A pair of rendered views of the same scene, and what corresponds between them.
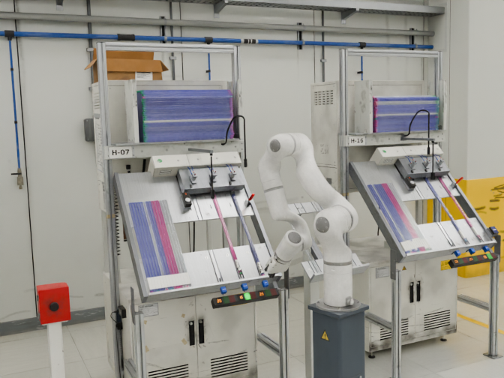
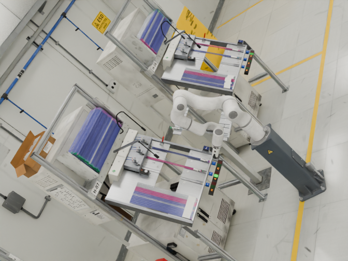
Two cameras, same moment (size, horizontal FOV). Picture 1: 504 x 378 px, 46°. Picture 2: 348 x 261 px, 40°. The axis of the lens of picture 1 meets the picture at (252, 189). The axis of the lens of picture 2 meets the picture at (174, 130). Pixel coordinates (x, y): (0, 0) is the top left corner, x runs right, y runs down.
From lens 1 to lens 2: 163 cm
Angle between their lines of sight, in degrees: 24
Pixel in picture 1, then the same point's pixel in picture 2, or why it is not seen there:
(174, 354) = (206, 233)
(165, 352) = not seen: hidden behind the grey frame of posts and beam
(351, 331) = (276, 139)
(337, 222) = (236, 107)
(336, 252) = (245, 118)
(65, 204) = (44, 252)
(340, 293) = (260, 131)
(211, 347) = (212, 213)
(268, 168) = (180, 118)
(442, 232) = (228, 64)
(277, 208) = (200, 129)
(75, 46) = not seen: outside the picture
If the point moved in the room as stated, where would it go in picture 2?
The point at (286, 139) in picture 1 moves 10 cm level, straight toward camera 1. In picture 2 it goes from (182, 99) to (188, 100)
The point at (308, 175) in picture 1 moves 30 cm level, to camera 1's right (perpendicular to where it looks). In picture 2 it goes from (203, 103) to (224, 71)
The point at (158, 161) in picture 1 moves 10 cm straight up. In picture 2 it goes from (114, 172) to (104, 164)
